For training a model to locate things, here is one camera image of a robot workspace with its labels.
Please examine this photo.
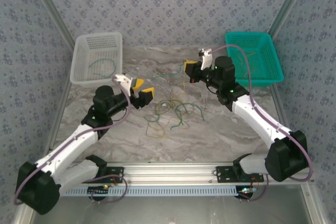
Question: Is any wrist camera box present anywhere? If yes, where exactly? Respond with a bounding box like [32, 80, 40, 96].
[112, 73, 134, 97]
[198, 48, 213, 71]

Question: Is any white plastic basket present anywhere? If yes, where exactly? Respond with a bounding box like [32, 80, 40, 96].
[70, 31, 123, 87]

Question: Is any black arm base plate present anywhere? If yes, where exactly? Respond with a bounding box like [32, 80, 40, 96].
[216, 165, 265, 184]
[97, 167, 124, 184]

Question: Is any white slotted cable duct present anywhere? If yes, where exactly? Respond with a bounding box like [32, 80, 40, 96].
[61, 185, 244, 197]

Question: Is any aluminium frame post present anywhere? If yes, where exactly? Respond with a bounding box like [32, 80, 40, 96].
[268, 0, 313, 40]
[27, 0, 77, 51]

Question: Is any aluminium rail beam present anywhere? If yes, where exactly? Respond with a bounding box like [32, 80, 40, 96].
[70, 163, 314, 185]

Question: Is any yellow cable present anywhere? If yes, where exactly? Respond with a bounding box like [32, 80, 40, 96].
[155, 97, 191, 120]
[145, 122, 168, 140]
[234, 50, 260, 79]
[170, 61, 188, 99]

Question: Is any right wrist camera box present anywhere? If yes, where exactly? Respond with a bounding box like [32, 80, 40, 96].
[198, 48, 213, 71]

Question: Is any black controller board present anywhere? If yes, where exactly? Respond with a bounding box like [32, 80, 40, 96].
[87, 185, 110, 201]
[237, 186, 257, 200]

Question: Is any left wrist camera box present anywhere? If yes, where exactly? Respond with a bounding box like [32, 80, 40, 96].
[112, 73, 134, 97]

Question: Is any grey metal panel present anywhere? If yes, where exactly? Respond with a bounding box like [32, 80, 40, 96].
[28, 186, 313, 224]

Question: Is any teal plastic basket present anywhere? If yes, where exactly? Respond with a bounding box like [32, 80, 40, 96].
[225, 31, 285, 88]

